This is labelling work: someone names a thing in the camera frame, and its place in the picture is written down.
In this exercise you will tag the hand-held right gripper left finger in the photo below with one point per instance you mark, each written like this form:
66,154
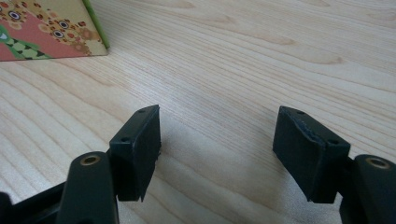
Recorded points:
137,155

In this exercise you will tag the colourful picture book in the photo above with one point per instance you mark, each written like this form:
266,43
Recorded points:
40,34

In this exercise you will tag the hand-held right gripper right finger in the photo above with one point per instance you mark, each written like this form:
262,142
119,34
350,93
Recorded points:
308,155

